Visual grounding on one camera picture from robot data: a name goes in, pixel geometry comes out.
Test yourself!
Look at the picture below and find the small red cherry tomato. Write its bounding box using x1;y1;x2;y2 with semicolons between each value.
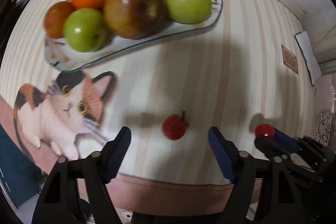
255;123;275;140

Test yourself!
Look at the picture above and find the red cherry tomato with stem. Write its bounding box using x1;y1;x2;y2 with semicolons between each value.
162;111;189;140

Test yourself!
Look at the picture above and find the blue kitchen cabinet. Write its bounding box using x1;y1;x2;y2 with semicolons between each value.
1;128;44;211

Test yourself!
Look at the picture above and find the white paper sheet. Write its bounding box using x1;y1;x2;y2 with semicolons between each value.
295;31;322;85

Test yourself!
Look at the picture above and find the striped cat print mat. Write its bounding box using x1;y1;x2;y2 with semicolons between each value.
0;0;316;217

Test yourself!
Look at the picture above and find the brown square label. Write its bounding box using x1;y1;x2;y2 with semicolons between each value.
281;45;298;75

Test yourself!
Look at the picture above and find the glass fruit plate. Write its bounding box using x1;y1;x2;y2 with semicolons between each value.
43;0;224;72

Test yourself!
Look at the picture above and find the right green apple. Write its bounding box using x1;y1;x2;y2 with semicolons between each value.
164;0;212;24

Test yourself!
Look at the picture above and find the green apple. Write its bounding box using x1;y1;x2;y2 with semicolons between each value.
63;8;108;53
164;0;212;24

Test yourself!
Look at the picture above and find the left green apple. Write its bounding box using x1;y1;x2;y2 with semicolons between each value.
63;8;108;53

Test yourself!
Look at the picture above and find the small left red-brown apple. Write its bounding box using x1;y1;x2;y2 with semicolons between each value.
44;1;75;39

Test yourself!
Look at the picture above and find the centre red-brown apple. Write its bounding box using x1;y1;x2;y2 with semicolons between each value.
103;0;166;39

